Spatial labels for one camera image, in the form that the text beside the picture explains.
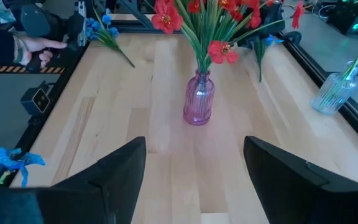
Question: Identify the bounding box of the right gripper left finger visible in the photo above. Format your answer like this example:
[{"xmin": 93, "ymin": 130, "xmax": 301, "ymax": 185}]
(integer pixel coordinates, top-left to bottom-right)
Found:
[{"xmin": 37, "ymin": 136, "xmax": 147, "ymax": 224}]

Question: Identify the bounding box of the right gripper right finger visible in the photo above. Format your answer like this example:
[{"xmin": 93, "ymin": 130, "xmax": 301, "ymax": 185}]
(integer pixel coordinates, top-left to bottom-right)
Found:
[{"xmin": 243, "ymin": 136, "xmax": 358, "ymax": 224}]

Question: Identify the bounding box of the blue artificial flower bunch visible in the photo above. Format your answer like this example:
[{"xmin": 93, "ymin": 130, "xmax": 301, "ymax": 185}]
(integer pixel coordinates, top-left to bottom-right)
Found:
[
  {"xmin": 0, "ymin": 146, "xmax": 47, "ymax": 190},
  {"xmin": 250, "ymin": 33, "xmax": 285, "ymax": 83},
  {"xmin": 85, "ymin": 12, "xmax": 135, "ymax": 68}
]

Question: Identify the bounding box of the pink ribbed glass vase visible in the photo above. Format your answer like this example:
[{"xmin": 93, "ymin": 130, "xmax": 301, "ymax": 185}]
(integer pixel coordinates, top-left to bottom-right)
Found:
[{"xmin": 183, "ymin": 68, "xmax": 216, "ymax": 126}]

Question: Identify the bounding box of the red artificial flower bunch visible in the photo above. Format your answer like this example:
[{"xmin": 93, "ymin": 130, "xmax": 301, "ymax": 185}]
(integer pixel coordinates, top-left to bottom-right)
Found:
[{"xmin": 150, "ymin": 0, "xmax": 306, "ymax": 75}]

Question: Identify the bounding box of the clear ribbed glass vase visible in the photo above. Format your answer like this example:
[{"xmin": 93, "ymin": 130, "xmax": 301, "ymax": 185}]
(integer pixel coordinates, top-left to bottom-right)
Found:
[{"xmin": 310, "ymin": 60, "xmax": 358, "ymax": 116}]

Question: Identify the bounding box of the yellow black hazard tape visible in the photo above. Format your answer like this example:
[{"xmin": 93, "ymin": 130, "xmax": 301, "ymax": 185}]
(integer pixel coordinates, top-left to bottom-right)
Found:
[{"xmin": 0, "ymin": 64, "xmax": 65, "ymax": 75}]

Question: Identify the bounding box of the person's hand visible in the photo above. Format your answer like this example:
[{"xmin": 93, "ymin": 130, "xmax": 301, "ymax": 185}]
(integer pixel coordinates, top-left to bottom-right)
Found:
[{"xmin": 19, "ymin": 35, "xmax": 68, "ymax": 70}]

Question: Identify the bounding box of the black computer tower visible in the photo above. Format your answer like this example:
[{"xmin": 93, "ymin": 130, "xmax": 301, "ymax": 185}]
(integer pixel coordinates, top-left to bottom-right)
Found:
[{"xmin": 309, "ymin": 0, "xmax": 358, "ymax": 35}]

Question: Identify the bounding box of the black handheld controller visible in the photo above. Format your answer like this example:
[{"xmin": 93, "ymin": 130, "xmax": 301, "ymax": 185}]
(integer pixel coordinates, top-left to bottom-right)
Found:
[{"xmin": 19, "ymin": 2, "xmax": 88, "ymax": 74}]

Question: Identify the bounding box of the small black camera box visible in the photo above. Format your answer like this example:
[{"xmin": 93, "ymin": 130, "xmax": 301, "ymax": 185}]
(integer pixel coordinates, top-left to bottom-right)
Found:
[{"xmin": 19, "ymin": 80, "xmax": 52, "ymax": 117}]

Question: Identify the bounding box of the black aluminium table frame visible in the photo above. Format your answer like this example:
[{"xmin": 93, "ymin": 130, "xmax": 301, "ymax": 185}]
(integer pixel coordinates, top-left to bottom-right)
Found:
[{"xmin": 7, "ymin": 0, "xmax": 358, "ymax": 189}]

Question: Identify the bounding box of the silver metal bracket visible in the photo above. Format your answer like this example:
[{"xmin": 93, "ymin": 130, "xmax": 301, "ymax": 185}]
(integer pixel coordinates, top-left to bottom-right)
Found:
[{"xmin": 76, "ymin": 1, "xmax": 88, "ymax": 47}]

